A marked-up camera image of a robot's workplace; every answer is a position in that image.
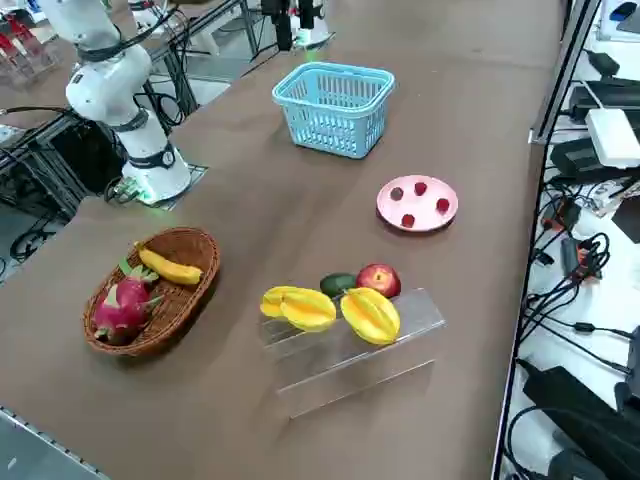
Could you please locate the red apple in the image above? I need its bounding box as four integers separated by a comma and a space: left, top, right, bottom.
355, 263, 402, 300

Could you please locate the orange black connector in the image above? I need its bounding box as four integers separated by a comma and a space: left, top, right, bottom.
543, 197, 582, 232
559, 234, 604, 284

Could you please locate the pink dragon fruit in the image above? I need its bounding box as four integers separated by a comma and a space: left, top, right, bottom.
92, 257, 166, 346

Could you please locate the pink round plate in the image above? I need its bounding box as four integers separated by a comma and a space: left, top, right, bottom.
376, 174, 459, 234

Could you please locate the blue plastic basket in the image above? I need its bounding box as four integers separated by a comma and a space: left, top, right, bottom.
271, 61, 396, 160

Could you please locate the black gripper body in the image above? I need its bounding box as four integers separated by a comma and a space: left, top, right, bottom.
260, 0, 301, 16

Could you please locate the large black power brick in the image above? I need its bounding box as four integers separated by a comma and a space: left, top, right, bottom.
522, 367, 640, 480

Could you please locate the clear rack with red bottles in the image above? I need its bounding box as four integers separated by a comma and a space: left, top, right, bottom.
0, 9, 64, 91

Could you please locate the clear acrylic step stand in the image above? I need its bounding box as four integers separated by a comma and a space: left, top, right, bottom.
259, 287, 447, 420

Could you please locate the aluminium frame rail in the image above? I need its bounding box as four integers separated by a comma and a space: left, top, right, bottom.
0, 405, 109, 480

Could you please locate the yellow banana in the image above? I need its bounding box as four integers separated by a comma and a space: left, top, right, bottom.
133, 241, 204, 286

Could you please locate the green avocado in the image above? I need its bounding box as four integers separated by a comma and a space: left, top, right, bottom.
319, 272, 359, 297

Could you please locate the brown wicker basket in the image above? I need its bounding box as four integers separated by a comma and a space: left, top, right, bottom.
82, 227, 222, 357

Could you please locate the aluminium frame post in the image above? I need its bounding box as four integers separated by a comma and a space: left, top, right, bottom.
528, 0, 604, 146

